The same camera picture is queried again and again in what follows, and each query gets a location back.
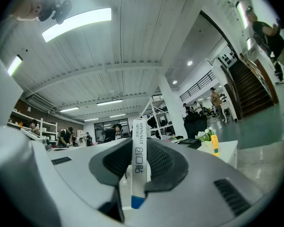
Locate yellow handheld fan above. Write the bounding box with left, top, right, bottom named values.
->
left=210, top=135, right=221, bottom=157

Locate small white table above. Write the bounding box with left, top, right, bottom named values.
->
left=219, top=102, right=232, bottom=122

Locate cream printed shirt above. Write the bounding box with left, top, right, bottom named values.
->
left=0, top=15, right=24, bottom=130

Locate black balcony railing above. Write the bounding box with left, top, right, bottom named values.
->
left=179, top=70, right=216, bottom=103

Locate black head camera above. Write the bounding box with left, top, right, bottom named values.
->
left=38, top=0, right=73, bottom=25

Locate white shelf rack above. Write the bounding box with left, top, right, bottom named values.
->
left=141, top=96, right=176, bottom=140

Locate white pillar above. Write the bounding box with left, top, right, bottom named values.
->
left=157, top=73, right=189, bottom=140

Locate white desk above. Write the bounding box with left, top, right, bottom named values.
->
left=196, top=140, right=239, bottom=170

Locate long ceiling light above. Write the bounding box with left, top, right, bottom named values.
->
left=6, top=54, right=24, bottom=78
left=96, top=99, right=124, bottom=107
left=236, top=1, right=249, bottom=30
left=41, top=7, right=113, bottom=43

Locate person's head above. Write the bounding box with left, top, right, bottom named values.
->
left=9, top=0, right=43, bottom=23

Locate green plant in white pot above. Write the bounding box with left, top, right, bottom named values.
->
left=195, top=126, right=215, bottom=149

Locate dark wooden staircase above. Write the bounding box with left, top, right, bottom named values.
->
left=221, top=52, right=279, bottom=120

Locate white and blue product box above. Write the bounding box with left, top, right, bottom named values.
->
left=130, top=117, right=152, bottom=210

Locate white metal shelving rack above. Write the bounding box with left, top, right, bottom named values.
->
left=7, top=109, right=59, bottom=142

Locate black office chair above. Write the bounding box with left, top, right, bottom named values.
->
left=183, top=112, right=208, bottom=140

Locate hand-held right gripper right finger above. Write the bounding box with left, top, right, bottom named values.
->
left=144, top=138, right=189, bottom=194

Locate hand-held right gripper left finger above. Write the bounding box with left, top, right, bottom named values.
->
left=89, top=138, right=133, bottom=187

